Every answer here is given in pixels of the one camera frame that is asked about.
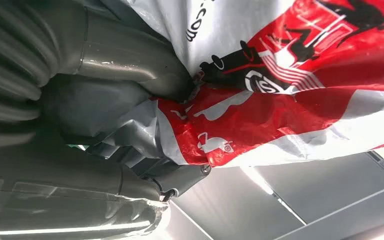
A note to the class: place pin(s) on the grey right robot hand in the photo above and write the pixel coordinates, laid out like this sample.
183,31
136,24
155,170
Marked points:
89,109

